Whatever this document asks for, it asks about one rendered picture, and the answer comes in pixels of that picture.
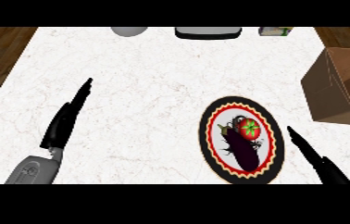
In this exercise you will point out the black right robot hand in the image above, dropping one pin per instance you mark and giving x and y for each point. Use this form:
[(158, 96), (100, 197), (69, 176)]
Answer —
[(320, 164)]

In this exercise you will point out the dark purple eggplant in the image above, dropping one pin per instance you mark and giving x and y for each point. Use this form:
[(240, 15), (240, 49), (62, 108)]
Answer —
[(243, 150)]

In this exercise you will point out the red tomato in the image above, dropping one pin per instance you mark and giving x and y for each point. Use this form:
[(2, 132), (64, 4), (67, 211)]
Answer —
[(248, 128)]

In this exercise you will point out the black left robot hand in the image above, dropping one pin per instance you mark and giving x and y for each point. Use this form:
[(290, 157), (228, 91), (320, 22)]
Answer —
[(64, 119)]

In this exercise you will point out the grey round object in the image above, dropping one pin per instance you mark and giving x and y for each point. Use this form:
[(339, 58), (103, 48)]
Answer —
[(128, 31)]

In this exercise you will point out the pale green-printed box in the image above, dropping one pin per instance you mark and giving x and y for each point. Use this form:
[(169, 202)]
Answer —
[(274, 31)]

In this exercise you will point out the grey black-rimmed appliance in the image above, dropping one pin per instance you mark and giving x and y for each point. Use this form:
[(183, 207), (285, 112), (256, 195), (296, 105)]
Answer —
[(208, 32)]

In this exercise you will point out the black patterned plate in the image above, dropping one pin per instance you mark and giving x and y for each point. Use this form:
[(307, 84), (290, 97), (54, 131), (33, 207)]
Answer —
[(240, 139)]

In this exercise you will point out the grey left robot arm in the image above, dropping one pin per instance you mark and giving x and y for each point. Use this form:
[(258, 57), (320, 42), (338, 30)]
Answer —
[(33, 169)]

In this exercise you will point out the brown cardboard box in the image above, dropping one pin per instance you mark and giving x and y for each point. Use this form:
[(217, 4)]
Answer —
[(329, 85)]

